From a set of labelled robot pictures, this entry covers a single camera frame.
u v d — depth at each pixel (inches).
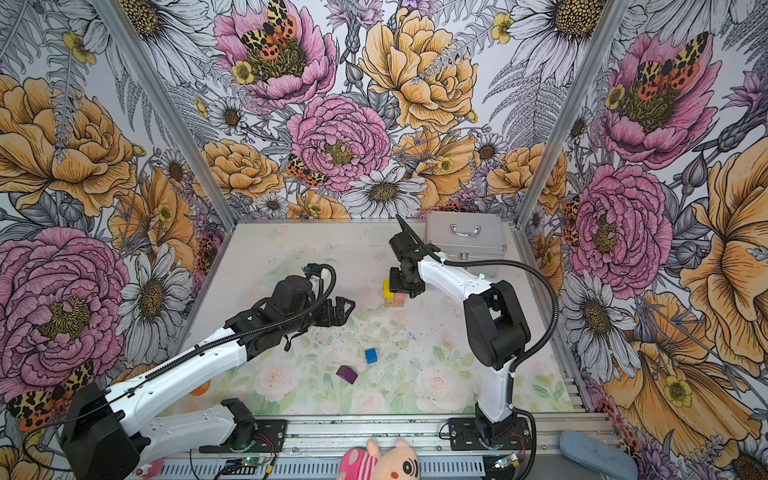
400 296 37.0
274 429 29.8
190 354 19.0
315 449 28.7
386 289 37.0
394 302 37.7
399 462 25.2
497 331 19.7
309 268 27.6
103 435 15.0
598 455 27.5
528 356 19.9
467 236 39.5
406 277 31.3
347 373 33.5
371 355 33.6
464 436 29.1
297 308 24.0
